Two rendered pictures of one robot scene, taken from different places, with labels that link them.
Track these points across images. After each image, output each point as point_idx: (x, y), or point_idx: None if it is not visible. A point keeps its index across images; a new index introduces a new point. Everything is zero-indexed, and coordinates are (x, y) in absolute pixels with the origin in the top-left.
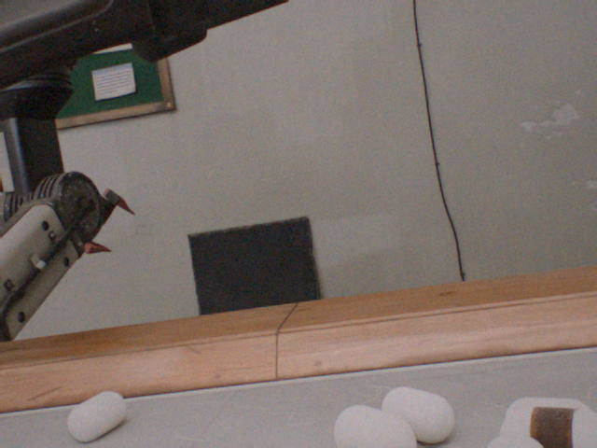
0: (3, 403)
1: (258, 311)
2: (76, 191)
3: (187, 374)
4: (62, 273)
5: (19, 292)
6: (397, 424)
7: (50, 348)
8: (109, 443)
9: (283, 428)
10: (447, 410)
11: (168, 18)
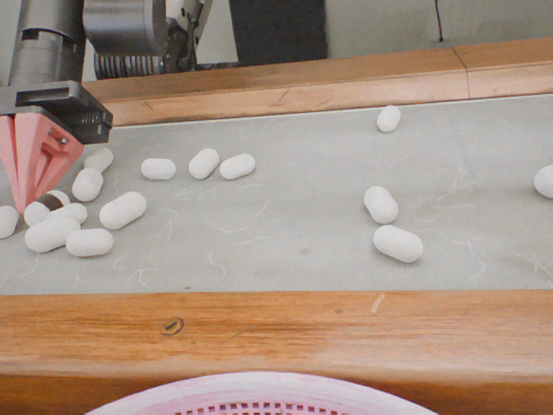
0: (299, 107)
1: (429, 52)
2: None
3: (412, 95)
4: (211, 6)
5: (197, 22)
6: None
7: (304, 73)
8: (402, 133)
9: (505, 128)
10: None
11: None
